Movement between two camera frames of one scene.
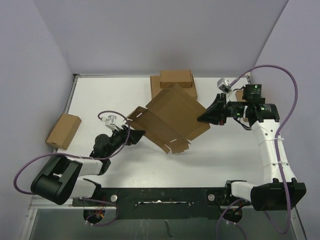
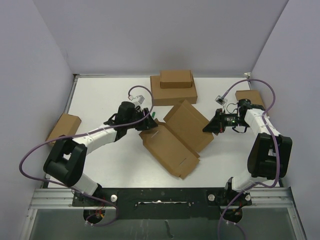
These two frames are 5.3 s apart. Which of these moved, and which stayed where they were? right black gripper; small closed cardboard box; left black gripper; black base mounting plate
Moved: left black gripper; right black gripper
Stayed: black base mounting plate; small closed cardboard box
